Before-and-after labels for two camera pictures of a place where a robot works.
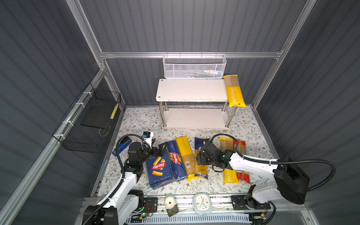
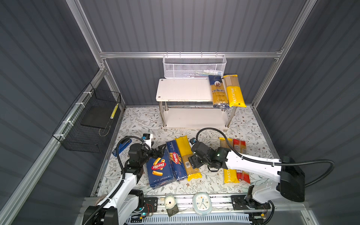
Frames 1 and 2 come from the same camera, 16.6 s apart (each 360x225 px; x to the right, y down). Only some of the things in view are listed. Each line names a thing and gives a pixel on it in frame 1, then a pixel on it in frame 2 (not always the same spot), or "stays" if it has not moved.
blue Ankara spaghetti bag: (200, 170) -> (220, 98)
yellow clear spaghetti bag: (188, 157) stays
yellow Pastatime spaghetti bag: (234, 93) stays
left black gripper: (160, 151) stays
